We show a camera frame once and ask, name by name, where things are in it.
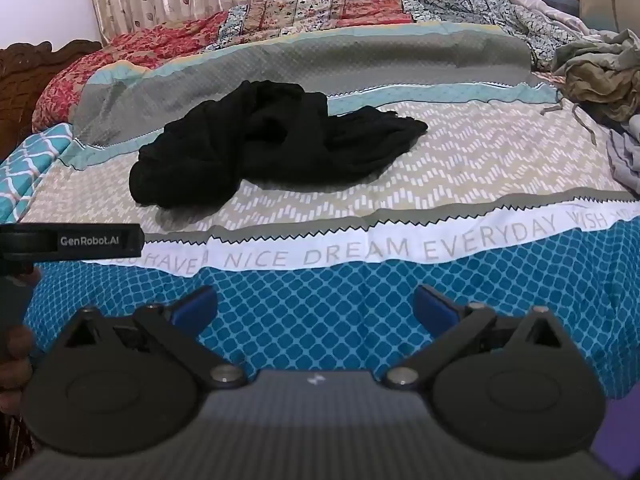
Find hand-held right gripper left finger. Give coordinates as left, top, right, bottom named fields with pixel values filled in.
left=50, top=285, right=247, bottom=391

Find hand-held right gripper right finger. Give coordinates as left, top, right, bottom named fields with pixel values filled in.
left=382, top=284, right=576, bottom=391

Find black pants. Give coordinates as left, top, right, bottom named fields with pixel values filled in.
left=129, top=80, right=429, bottom=211

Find person's left hand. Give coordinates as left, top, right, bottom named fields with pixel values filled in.
left=0, top=327, right=37, bottom=411

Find teal lattice sheet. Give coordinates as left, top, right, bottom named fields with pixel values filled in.
left=0, top=122, right=82, bottom=224

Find printed patterned bedspread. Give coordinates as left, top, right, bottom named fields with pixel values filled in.
left=0, top=22, right=640, bottom=403

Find carved wooden headboard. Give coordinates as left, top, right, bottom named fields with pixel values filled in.
left=0, top=40, right=104, bottom=162

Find purple cloth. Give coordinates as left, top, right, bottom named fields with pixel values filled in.
left=590, top=385, right=640, bottom=480

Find red floral patchwork quilt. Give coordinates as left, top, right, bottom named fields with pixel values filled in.
left=31, top=0, right=501, bottom=133

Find grey crumpled cloth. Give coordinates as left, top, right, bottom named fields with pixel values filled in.
left=606, top=114, right=640, bottom=192

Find olive crumpled clothes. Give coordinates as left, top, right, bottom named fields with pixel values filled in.
left=542, top=29, right=640, bottom=147

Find blue white floral blanket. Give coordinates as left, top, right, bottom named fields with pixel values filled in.
left=400, top=0, right=583, bottom=72

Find light grey blanket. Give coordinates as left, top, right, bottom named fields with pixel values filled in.
left=475, top=0, right=640, bottom=47

